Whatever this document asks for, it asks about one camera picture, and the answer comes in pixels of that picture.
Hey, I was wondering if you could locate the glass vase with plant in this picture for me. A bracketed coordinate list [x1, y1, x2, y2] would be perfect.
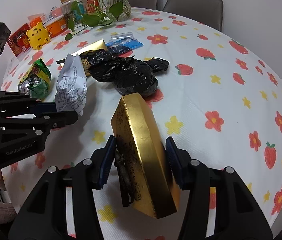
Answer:
[65, 0, 142, 41]

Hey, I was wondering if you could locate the gold lid glass jar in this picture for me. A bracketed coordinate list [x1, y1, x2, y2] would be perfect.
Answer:
[60, 0, 85, 25]

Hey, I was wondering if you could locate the yellow tiger figurine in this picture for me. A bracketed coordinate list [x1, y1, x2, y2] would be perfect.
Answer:
[26, 22, 51, 50]

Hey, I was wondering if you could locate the orange packet in box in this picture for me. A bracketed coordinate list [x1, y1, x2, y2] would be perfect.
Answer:
[28, 14, 47, 28]

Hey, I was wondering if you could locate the green yellow snack bag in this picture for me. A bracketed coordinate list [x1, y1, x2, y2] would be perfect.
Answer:
[18, 59, 52, 100]

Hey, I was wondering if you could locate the orange round tub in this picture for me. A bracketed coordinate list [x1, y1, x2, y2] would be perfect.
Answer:
[44, 15, 68, 38]

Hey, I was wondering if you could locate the red noodle box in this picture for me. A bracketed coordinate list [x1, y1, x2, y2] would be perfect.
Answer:
[7, 23, 31, 56]

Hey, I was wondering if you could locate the grey chair right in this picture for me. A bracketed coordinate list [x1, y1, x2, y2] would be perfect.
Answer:
[163, 0, 224, 31]

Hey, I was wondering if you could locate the strawberry flower tablecloth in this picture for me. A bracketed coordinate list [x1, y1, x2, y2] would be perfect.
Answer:
[2, 9, 282, 239]

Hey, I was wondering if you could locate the blue clear blister pack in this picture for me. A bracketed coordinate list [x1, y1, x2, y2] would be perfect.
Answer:
[106, 32, 143, 55]

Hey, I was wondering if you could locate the black plastic bag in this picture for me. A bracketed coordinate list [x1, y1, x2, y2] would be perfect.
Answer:
[88, 50, 169, 97]

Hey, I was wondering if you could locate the white paper receipt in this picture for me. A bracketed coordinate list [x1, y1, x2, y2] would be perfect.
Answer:
[55, 54, 87, 116]

